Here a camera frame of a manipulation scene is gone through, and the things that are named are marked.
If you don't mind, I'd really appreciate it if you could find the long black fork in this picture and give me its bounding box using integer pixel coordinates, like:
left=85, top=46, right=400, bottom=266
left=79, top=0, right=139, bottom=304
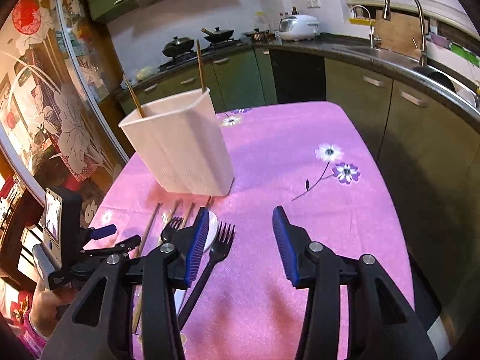
left=177, top=222, right=235, bottom=331

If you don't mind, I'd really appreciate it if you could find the steel kitchen sink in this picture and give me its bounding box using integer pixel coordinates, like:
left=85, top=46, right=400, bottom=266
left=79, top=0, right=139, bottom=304
left=333, top=46, right=479, bottom=110

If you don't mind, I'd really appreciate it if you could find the steel kitchen faucet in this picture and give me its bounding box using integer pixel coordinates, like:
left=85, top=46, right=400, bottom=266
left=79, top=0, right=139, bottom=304
left=381, top=0, right=430, bottom=67

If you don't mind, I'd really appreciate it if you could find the person's left hand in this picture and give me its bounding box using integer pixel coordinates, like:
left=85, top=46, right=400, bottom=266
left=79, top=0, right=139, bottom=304
left=29, top=280, right=77, bottom=338

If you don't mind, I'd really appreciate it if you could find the small black fork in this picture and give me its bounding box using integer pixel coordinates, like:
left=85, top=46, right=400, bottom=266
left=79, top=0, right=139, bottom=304
left=160, top=217, right=183, bottom=243

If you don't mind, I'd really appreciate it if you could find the white plastic spoon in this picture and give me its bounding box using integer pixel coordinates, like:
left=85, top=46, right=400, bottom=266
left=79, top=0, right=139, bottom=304
left=174, top=210, right=218, bottom=314

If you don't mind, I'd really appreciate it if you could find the pink floral tablecloth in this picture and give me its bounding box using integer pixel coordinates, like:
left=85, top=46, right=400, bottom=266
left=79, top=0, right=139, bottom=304
left=84, top=101, right=416, bottom=360

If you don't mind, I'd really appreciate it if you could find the white plastic utensil holder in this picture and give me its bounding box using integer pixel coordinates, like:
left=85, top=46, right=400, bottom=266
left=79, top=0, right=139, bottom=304
left=119, top=88, right=234, bottom=197

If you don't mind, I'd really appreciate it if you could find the black wok with lid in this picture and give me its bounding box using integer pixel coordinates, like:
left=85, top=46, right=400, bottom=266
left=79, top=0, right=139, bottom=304
left=162, top=37, right=195, bottom=59

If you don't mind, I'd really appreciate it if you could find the small steel pot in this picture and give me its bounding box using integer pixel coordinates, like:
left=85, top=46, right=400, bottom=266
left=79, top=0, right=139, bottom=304
left=244, top=28, right=275, bottom=42

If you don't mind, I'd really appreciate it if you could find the small secondary faucet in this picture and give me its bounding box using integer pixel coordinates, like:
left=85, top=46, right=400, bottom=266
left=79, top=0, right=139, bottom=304
left=350, top=4, right=381, bottom=49

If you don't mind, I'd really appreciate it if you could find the black pan with lid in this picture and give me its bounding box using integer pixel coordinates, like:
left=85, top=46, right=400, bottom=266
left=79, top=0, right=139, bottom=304
left=201, top=27, right=234, bottom=44

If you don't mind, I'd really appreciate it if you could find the white rice cooker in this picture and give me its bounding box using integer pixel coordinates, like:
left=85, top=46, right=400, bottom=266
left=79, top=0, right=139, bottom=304
left=278, top=15, right=320, bottom=41

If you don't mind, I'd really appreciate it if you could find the wooden cutting board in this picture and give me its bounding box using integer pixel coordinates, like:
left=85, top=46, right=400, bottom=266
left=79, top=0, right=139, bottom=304
left=374, top=9, right=422, bottom=60

